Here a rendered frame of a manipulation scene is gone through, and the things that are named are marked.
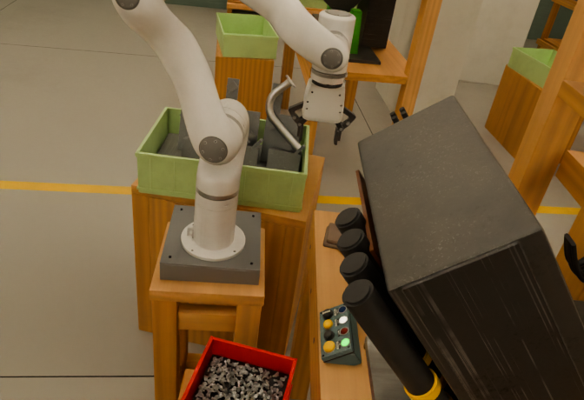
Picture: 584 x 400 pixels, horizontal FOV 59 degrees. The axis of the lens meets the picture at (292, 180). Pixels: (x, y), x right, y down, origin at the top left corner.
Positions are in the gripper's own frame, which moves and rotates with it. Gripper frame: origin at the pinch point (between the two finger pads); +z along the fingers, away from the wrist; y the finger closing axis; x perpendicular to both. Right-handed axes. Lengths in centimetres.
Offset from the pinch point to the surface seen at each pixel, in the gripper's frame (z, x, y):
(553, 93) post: -13, -19, -66
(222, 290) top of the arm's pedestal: 45, 12, 21
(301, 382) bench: 118, -16, -10
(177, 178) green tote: 43, -40, 44
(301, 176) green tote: 35, -38, 0
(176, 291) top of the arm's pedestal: 45, 14, 33
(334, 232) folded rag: 37.0, -9.9, -10.6
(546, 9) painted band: 84, -705, -388
